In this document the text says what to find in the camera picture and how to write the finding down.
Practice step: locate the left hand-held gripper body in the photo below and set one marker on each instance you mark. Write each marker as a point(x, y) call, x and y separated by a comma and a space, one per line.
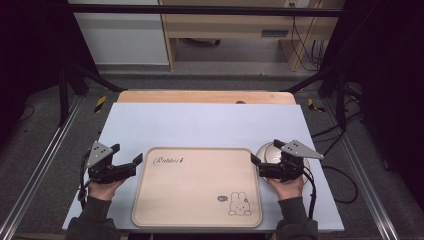
point(100, 156)

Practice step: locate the black horizontal frame bar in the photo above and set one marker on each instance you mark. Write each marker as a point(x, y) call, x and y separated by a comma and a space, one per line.
point(200, 10)

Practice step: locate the black curtain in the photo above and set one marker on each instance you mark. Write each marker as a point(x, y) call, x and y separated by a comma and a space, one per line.
point(30, 50)
point(390, 83)

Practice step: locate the person's left hand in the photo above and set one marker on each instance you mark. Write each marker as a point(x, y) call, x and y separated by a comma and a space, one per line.
point(103, 190)

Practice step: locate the aluminium floor rail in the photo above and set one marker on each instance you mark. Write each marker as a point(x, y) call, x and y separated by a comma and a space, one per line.
point(40, 166)
point(366, 180)

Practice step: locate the black metal stand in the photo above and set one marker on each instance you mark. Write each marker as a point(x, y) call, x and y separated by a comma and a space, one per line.
point(340, 100)
point(63, 96)

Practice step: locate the person's right hand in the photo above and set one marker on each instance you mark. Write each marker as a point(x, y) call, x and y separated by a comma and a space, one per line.
point(286, 189)

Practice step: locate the wooden desk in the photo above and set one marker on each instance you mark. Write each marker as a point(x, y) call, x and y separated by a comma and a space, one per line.
point(233, 26)

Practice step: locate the beige tray with rabbit print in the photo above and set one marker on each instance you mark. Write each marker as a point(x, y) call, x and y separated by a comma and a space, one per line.
point(196, 190)

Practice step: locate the wooden table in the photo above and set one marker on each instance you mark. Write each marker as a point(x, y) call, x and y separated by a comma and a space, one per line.
point(200, 96)

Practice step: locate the white cabinet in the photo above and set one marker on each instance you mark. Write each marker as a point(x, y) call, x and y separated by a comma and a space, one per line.
point(123, 40)

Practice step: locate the white table mat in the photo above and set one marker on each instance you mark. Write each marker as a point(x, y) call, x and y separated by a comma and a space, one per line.
point(200, 126)

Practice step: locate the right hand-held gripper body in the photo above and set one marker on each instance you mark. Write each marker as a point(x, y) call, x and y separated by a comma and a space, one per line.
point(290, 160)

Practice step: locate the yellow black tape strip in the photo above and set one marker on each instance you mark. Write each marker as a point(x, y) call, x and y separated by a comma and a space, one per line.
point(100, 104)
point(311, 104)

